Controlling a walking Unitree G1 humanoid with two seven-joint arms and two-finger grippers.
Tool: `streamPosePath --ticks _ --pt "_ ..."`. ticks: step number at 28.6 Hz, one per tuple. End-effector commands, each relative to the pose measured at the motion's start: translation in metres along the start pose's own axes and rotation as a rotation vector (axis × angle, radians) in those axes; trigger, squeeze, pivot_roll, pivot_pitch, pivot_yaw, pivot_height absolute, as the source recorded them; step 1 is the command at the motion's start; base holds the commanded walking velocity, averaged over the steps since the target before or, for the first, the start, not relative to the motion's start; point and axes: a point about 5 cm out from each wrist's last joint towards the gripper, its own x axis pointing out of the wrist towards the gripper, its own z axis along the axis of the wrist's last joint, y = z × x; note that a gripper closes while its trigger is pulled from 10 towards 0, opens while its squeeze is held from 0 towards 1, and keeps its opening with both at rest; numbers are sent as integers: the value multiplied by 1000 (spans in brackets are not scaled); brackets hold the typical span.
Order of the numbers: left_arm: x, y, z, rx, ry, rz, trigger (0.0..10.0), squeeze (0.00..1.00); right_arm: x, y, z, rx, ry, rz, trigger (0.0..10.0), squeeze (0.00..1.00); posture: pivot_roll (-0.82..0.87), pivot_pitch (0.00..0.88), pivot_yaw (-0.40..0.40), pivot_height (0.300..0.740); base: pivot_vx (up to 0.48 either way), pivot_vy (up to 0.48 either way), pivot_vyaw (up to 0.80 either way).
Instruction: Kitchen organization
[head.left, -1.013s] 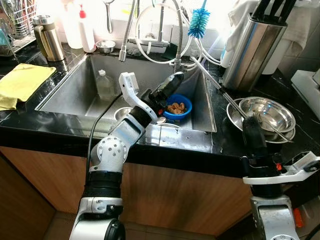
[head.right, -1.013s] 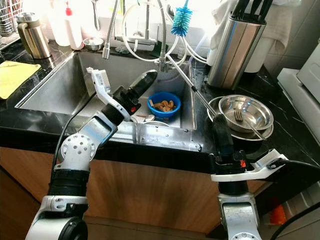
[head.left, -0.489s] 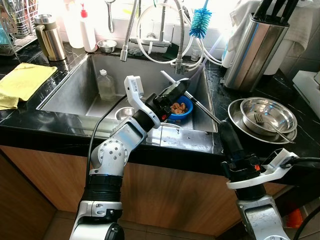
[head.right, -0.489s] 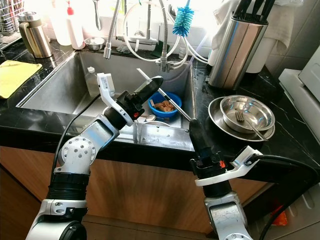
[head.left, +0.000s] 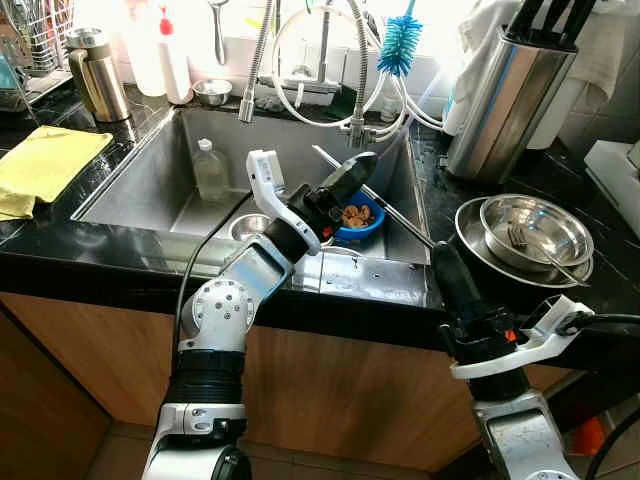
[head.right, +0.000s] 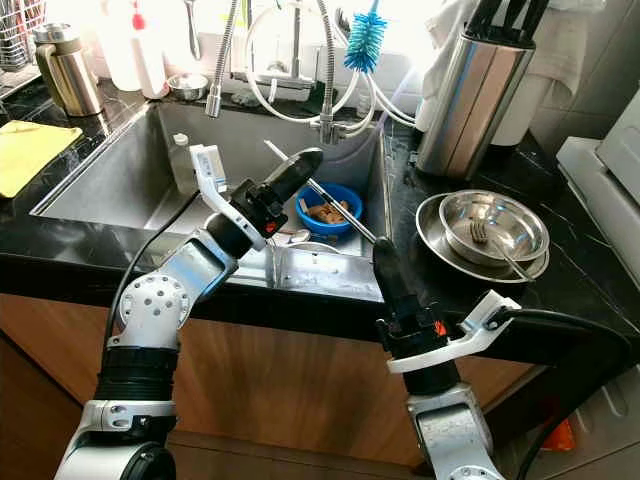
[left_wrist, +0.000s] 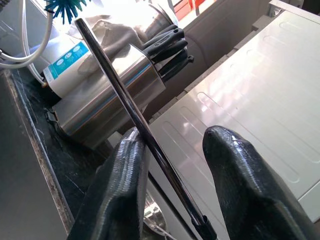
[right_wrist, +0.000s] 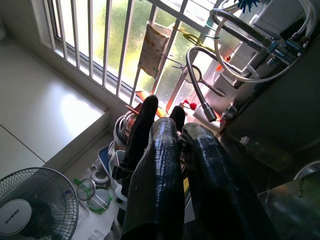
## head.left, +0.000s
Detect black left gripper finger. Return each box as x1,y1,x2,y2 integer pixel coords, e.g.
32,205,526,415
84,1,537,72
322,152,373,198
335,156,379,206

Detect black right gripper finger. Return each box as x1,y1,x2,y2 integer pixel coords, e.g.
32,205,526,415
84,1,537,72
430,241,469,319
440,241,486,313

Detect long steel utensil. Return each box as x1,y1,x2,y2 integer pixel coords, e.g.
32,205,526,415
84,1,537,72
311,145,438,251

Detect brown food pieces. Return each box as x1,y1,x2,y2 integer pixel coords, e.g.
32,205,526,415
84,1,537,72
342,203,376,227

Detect large steel plate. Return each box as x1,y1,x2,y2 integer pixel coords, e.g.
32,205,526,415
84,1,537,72
455,195,598,289

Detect blue plastic bowl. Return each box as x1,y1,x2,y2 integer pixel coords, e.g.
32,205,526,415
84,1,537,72
333,193,387,242

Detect steel fork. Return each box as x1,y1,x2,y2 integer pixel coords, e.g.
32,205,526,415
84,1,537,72
505,222,591,288

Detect shallow steel dish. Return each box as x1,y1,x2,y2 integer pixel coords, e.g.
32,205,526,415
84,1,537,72
228,213,273,243

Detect chrome faucet body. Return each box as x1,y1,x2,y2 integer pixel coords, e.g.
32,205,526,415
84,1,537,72
283,8,343,106

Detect thin white plastic tube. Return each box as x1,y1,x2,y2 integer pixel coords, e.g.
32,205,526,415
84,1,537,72
385,70,446,136

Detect clear plastic bottle white cap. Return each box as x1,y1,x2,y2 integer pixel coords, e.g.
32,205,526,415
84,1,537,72
192,138,230,202

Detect white plastic tube loop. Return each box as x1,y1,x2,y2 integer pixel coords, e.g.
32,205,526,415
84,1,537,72
270,8,401,129

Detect teal bottle brush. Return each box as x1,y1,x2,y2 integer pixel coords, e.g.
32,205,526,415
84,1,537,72
377,0,427,79

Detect wooden cabinet front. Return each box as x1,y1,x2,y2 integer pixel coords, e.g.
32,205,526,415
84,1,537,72
0,290,640,476

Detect orange item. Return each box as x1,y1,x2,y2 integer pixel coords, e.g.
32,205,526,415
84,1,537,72
573,415,607,458

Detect small steel bowl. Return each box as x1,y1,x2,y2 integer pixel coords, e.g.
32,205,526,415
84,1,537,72
191,79,234,107

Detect steel knife block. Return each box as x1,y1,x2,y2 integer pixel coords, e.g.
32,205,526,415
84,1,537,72
446,25,579,184

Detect stainless steel sink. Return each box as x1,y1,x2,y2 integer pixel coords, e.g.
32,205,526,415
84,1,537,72
70,103,436,306

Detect white appliance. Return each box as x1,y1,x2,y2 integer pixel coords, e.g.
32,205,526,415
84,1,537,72
584,138,640,237

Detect white bottle red pump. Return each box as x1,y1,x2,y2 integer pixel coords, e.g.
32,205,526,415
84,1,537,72
157,5,193,105

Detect translucent white bottle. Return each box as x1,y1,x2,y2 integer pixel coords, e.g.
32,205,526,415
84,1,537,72
128,8,166,98

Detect steel thermos jug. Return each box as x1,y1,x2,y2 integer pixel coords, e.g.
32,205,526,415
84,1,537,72
63,27,133,123

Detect yellow cloth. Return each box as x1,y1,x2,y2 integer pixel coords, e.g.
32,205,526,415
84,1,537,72
0,126,115,222

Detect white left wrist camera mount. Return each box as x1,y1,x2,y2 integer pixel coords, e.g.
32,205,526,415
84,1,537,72
247,150,321,256

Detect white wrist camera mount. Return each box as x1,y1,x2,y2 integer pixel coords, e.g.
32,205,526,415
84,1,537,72
247,150,321,256
450,295,591,381

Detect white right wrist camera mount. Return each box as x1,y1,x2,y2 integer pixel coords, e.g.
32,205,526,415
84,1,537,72
450,295,591,381

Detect steel flexible hose with valve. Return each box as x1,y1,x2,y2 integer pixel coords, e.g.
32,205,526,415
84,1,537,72
320,0,376,149

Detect steel flexible sprayer hose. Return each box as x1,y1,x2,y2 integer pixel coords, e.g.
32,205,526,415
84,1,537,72
238,0,279,124

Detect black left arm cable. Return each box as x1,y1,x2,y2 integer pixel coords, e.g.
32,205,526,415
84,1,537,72
173,232,219,349

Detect metal wire cutlery rack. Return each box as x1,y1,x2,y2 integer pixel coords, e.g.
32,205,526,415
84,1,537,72
0,0,73,76

